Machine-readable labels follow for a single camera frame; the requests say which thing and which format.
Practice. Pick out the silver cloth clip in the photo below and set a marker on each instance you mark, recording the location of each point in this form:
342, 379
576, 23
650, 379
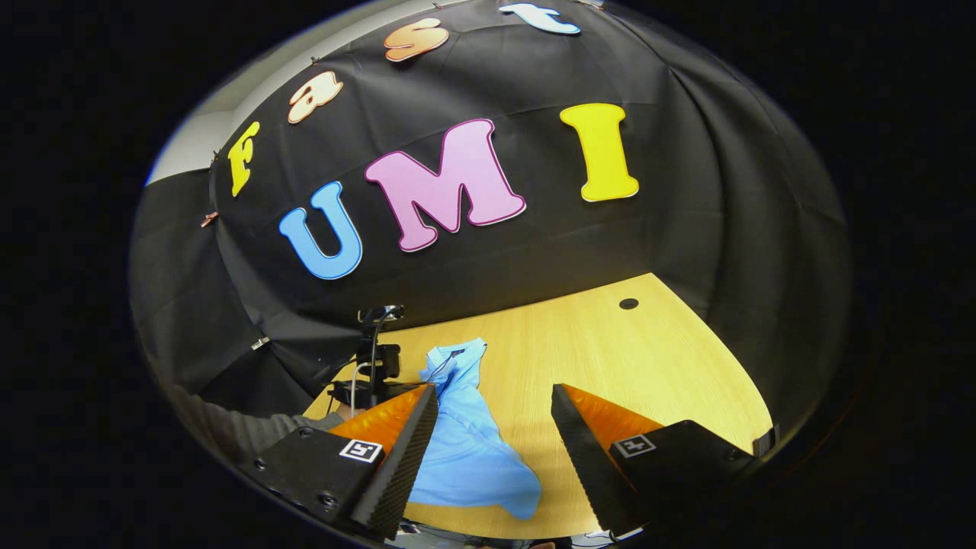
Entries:
260, 343

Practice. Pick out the copper cloth clip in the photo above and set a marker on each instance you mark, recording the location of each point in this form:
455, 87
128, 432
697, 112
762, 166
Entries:
209, 219

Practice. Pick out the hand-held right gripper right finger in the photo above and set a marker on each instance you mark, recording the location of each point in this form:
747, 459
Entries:
587, 457

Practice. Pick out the black backdrop cloth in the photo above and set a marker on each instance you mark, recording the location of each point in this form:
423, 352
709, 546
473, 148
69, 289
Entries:
534, 252

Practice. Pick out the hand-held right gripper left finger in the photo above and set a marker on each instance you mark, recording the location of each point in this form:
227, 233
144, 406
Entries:
404, 465

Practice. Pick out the light blue T-shirt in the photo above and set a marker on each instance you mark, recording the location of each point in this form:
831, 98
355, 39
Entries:
473, 457

